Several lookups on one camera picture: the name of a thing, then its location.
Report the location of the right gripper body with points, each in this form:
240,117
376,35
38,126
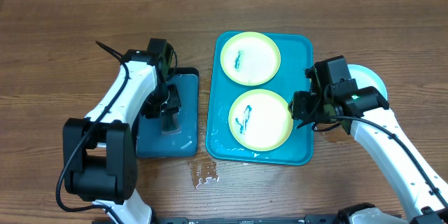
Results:
310,108

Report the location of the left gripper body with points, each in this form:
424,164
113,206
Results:
166,96

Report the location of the green rimmed plate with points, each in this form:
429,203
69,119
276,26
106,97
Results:
250,58
260,120

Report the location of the light blue rimmed plate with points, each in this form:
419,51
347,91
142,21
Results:
366,77

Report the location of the green rimmed plate top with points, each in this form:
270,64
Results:
250,58

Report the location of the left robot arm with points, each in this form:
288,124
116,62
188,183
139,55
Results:
99,150

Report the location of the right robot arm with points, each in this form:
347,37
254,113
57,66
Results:
354,98

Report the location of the black water tray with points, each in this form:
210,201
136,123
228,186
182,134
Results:
152,142

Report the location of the teal plastic serving tray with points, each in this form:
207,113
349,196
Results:
296,56

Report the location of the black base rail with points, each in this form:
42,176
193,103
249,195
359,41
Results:
311,218

